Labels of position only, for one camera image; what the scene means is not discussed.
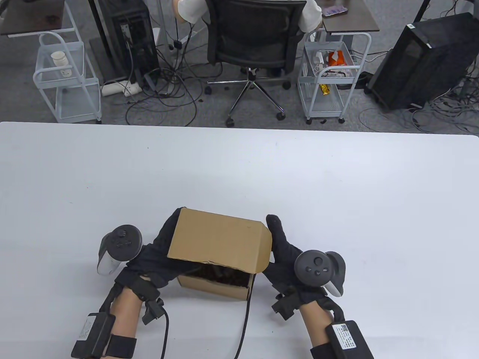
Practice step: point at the purple smartphone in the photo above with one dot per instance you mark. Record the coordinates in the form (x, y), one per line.
(335, 11)

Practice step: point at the black labelled wrist box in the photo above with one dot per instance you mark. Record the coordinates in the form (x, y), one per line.
(89, 336)
(348, 340)

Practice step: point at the black power adapter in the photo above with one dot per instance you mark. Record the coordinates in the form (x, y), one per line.
(176, 45)

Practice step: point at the black mesh office chair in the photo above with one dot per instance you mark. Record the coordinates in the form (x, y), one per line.
(254, 33)

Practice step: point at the white paper cup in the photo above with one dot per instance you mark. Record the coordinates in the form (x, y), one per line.
(58, 60)

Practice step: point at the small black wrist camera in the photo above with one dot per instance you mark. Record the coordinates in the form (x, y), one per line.
(286, 304)
(153, 310)

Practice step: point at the white plug adapter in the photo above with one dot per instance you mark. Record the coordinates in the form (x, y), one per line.
(66, 72)

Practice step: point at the black desk leg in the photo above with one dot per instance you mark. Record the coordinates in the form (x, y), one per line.
(99, 26)
(421, 9)

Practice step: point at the person's right forearm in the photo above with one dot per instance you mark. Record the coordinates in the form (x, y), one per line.
(316, 325)

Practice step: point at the person's left hand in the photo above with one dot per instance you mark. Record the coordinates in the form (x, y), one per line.
(153, 258)

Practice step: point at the large black computer tower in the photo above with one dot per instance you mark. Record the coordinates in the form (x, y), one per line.
(430, 63)

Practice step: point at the black and white left controller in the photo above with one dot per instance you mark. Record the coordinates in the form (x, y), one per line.
(123, 243)

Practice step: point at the yellow snack packet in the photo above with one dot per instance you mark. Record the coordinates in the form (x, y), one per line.
(324, 89)

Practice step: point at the person's left forearm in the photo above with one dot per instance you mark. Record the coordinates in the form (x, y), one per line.
(125, 314)

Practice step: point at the dark brown desk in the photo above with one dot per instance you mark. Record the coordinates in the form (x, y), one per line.
(30, 15)
(355, 22)

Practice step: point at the black and white right controller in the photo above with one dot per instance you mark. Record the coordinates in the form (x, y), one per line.
(314, 267)

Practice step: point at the brown cardboard mailer box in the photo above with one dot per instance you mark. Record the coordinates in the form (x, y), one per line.
(217, 239)

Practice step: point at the black and white controller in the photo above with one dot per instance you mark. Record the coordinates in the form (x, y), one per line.
(123, 243)
(314, 267)

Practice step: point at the white power strip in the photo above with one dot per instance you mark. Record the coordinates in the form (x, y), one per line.
(119, 88)

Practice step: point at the person's right hand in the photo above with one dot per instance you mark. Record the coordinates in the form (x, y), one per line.
(284, 250)

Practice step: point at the orange packet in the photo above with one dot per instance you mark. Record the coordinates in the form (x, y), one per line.
(336, 58)

